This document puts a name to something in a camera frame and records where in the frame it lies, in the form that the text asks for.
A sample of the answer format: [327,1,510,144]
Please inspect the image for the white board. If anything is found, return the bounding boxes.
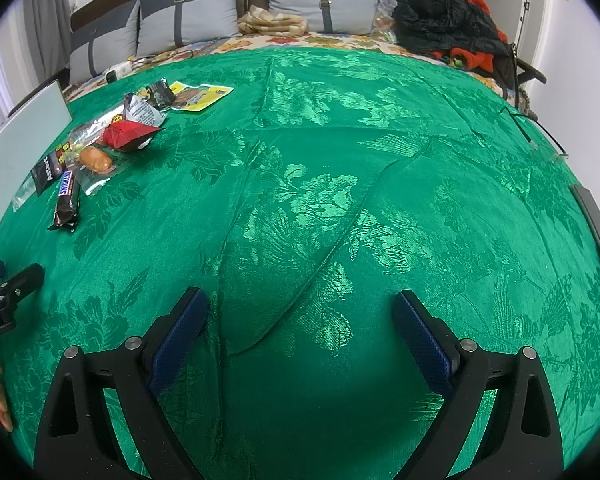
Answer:
[0,79,74,261]

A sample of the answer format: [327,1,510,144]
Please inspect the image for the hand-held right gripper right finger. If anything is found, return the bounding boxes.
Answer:
[391,290,566,480]

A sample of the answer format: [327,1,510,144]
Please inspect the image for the clear packet with bread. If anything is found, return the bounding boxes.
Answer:
[69,126,127,197]

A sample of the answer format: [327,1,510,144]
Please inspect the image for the beige folded cloth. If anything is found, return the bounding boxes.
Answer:
[237,5,309,37]

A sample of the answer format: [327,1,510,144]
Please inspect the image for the black cable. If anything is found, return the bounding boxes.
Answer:
[500,104,572,160]

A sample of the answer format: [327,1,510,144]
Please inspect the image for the black flat device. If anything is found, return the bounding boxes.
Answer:
[571,185,600,282]

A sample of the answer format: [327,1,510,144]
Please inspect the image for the clear plastic bag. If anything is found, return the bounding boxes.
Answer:
[371,9,400,44]

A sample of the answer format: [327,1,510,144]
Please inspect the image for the black stick snack packet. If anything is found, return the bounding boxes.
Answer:
[11,142,69,212]

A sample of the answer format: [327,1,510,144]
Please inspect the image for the grey curtain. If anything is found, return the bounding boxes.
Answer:
[22,0,75,77]

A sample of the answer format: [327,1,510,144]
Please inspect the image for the dark chair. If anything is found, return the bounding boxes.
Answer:
[494,42,549,108]

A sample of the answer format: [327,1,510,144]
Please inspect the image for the black yellow snack packet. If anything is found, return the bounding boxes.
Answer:
[144,79,179,109]

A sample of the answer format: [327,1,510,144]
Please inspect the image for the silver black snack packet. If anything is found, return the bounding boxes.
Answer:
[123,92,169,129]

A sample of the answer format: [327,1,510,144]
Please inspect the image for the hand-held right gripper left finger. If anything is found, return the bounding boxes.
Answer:
[34,286,211,480]

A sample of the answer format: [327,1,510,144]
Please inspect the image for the red snack packet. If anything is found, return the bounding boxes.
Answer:
[102,120,167,154]

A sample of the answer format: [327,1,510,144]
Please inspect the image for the green floral blanket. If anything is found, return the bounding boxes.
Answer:
[0,42,600,480]

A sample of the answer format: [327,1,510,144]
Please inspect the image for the colourful floral bed sheet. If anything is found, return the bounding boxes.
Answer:
[62,30,531,106]

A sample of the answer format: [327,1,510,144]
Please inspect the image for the orange red garment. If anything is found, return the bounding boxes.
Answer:
[430,0,510,72]

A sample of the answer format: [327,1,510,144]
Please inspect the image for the brown chocolate bar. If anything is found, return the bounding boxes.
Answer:
[48,169,82,234]

